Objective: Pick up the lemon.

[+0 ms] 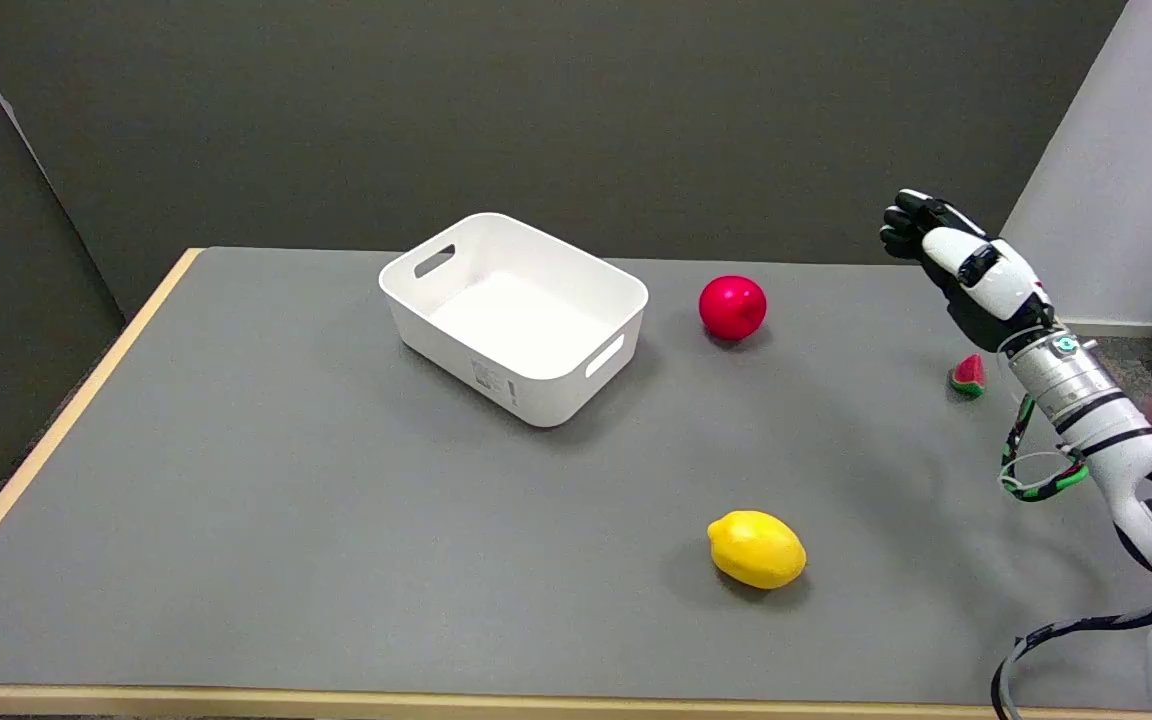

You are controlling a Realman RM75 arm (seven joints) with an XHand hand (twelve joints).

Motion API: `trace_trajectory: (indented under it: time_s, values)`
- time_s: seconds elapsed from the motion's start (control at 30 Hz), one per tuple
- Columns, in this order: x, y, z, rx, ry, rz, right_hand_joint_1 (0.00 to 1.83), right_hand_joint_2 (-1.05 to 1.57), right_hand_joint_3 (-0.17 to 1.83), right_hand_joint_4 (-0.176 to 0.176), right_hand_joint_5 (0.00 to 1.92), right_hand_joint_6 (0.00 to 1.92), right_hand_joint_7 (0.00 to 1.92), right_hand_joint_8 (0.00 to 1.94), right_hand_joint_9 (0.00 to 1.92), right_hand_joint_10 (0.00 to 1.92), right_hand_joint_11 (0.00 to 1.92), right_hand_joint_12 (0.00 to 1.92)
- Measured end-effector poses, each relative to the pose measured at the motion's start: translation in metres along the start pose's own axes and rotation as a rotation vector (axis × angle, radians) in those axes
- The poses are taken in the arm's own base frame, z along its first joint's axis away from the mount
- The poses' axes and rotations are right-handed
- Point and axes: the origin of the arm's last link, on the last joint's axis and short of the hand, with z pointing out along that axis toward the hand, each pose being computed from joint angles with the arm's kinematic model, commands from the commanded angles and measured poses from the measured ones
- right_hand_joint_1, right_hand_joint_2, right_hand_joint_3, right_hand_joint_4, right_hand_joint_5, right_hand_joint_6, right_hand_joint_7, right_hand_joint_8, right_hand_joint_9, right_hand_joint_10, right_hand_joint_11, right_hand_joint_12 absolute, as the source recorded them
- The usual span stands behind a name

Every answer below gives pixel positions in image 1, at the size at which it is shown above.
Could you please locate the white plastic storage bin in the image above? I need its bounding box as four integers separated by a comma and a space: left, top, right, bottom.
378, 212, 650, 429

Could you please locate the green black braided cable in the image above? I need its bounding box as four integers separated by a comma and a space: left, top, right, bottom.
999, 394, 1090, 503

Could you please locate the yellow lemon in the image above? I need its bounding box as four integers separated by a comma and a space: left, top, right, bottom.
707, 510, 808, 590

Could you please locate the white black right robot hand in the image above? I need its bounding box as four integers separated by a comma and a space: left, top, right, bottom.
880, 189, 1056, 354

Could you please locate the small watermelon slice toy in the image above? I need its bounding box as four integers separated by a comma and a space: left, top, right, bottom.
949, 353, 987, 399

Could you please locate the red apple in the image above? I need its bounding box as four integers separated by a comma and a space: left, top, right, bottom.
698, 275, 768, 342

